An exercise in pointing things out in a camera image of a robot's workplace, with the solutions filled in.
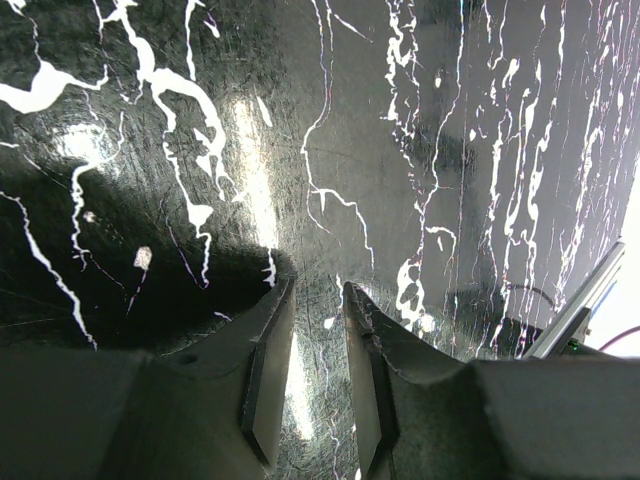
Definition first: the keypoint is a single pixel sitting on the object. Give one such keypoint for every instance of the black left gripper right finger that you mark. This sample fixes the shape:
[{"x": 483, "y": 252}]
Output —
[{"x": 421, "y": 414}]

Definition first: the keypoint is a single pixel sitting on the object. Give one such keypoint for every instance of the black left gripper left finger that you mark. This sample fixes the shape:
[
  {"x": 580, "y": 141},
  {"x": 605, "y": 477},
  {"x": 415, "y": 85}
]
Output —
[{"x": 211, "y": 411}]

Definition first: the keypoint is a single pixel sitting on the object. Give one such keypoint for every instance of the aluminium front rail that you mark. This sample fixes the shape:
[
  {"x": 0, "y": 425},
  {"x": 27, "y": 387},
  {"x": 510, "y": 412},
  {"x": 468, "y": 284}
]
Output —
[{"x": 566, "y": 334}]

